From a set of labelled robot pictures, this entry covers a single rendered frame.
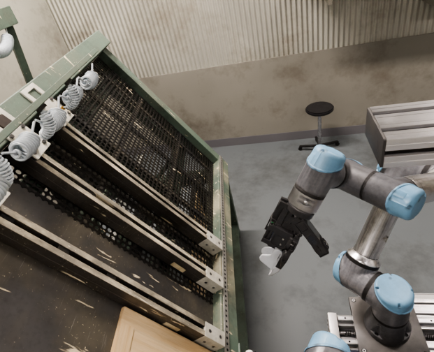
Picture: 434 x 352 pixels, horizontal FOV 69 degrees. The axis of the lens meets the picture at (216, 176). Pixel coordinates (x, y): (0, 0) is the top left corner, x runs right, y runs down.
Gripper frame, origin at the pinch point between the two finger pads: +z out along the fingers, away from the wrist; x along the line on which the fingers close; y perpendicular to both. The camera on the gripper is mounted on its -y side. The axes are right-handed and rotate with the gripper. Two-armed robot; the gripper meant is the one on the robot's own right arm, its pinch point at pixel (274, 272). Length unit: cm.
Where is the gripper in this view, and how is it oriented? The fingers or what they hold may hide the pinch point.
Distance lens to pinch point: 88.4
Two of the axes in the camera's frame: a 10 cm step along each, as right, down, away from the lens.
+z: -3.5, 8.6, 3.7
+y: -9.0, -4.2, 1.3
